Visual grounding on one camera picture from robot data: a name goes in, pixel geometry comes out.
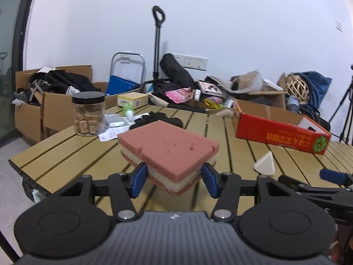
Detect black bag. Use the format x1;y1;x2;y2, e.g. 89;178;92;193
160;53;199;90

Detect large open cardboard box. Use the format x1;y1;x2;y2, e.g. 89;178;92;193
234;98;331;133

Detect folding camping table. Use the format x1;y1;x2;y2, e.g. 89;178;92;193
8;105;353;218

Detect dark blue bag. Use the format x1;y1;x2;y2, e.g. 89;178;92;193
299;71;333;108

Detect white paper receipt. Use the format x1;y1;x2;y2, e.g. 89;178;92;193
98;127;130;142

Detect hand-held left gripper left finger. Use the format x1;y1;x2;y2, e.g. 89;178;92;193
56;162;148;222

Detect pink printed box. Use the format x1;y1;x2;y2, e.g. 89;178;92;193
199;81;225;98

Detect yellow cardboard box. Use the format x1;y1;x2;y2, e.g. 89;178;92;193
117;92;149;108

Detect black tripod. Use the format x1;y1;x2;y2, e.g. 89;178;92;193
328;74;353;147

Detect black cloth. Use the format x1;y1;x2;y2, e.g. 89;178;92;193
130;112;183;129

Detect pink layered sponge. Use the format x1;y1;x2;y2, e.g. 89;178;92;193
118;120;220;197

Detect pink cloth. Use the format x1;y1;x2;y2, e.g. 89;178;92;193
165;88;193;102

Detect red cardboard box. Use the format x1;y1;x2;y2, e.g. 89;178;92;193
234;112;331;155

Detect white triangular piece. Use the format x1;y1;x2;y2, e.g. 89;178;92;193
254;152;276;176

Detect silver foil pack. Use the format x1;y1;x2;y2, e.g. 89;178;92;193
105;114;128;129

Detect glass door black frame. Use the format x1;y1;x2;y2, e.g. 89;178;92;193
0;0;42;150

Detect clear jar black lid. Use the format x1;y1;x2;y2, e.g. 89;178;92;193
72;91;107;136

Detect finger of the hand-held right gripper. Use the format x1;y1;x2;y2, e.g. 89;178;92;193
319;168;353;187
278;174;353;220

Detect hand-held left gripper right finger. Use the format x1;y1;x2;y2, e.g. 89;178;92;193
202;163;298;223

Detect cardboard box with clothes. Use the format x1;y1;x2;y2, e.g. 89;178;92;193
14;65;93;144

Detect black clothes pile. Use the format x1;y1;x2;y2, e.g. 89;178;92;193
12;70;101;105

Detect white wall socket panel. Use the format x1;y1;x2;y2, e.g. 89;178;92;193
172;54;208;71

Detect plain cardboard box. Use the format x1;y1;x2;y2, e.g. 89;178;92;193
43;81;109;138

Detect rattan ball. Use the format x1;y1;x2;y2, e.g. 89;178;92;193
285;73;309;98

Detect small bottle green cap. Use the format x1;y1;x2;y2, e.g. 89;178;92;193
123;103;135;122

